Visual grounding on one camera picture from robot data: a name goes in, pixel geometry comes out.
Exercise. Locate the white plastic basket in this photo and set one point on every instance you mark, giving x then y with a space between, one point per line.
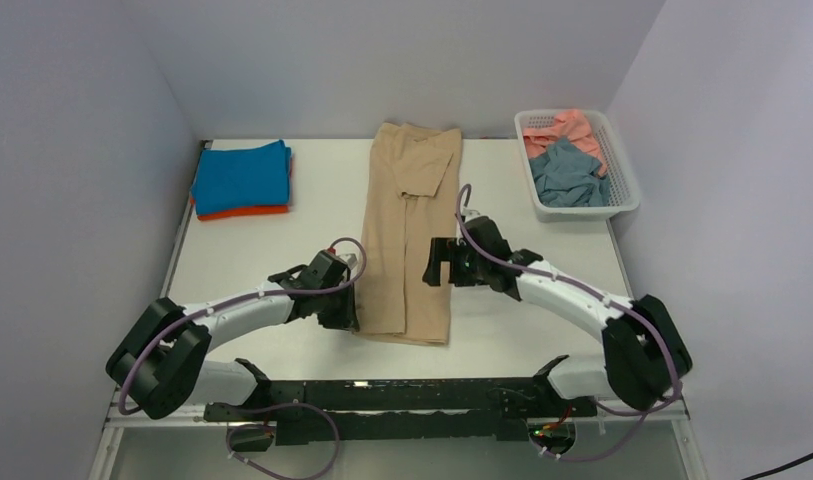
624 190

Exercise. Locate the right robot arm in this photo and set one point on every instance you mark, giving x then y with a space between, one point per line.
643 357

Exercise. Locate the folded orange t shirt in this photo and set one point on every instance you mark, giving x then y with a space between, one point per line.
244 212

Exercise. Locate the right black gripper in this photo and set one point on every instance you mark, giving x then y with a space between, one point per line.
446 249

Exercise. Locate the folded blue t shirt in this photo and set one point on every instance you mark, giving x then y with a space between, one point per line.
242 177

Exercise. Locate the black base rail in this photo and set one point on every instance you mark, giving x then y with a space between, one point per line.
306 411

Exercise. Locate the grey-blue t shirt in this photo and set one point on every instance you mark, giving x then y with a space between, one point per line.
566 177

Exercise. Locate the beige t shirt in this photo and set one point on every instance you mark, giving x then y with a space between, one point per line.
412 191

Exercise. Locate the pink t shirt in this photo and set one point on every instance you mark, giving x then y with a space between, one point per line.
571 124

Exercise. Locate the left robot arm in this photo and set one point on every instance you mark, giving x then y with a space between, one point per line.
161 364

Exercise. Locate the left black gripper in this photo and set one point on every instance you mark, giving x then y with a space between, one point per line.
346 320

